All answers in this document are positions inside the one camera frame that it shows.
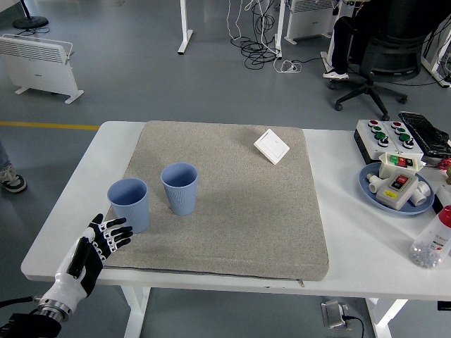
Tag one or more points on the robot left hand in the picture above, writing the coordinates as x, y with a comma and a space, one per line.
79, 260

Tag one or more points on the blue ribbed cup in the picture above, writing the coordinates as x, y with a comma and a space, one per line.
181, 200
130, 211

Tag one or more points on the white push-button control box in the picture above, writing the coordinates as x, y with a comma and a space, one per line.
415, 148
366, 137

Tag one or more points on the person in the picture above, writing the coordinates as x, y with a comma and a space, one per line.
340, 45
12, 181

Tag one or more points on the grey-brown mat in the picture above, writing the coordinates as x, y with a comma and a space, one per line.
239, 211

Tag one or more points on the white panel heater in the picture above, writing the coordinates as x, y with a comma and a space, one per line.
35, 67
306, 21

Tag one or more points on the black fan stand base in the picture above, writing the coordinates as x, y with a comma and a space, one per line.
30, 22

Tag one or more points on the white desk leg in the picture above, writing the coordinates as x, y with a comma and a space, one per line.
184, 28
278, 31
326, 58

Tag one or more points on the silver foot pedal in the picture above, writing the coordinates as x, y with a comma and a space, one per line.
333, 313

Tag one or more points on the white table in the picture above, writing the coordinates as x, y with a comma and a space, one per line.
352, 246

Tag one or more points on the blue plate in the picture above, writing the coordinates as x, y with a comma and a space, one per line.
364, 190

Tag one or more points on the white pipe fitting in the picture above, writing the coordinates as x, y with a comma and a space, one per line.
421, 195
374, 183

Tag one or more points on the clear red-capped bead bottle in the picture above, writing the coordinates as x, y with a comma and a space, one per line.
431, 239

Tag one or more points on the black table controller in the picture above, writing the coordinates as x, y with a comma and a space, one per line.
444, 305

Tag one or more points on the black plastic-wrapped object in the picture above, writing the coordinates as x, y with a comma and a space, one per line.
426, 134

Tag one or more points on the black office chair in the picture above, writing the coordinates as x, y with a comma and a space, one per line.
387, 53

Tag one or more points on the small brown object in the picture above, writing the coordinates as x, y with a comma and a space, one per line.
448, 176

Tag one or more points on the small red object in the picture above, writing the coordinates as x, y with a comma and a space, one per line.
445, 163

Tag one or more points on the white desk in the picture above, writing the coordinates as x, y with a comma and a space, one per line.
427, 61

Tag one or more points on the white wall switch plate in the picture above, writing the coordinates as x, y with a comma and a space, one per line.
271, 146

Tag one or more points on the grey red-button switch box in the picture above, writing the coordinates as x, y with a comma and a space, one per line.
391, 197

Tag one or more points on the white red-green switch box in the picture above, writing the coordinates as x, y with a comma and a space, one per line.
387, 167

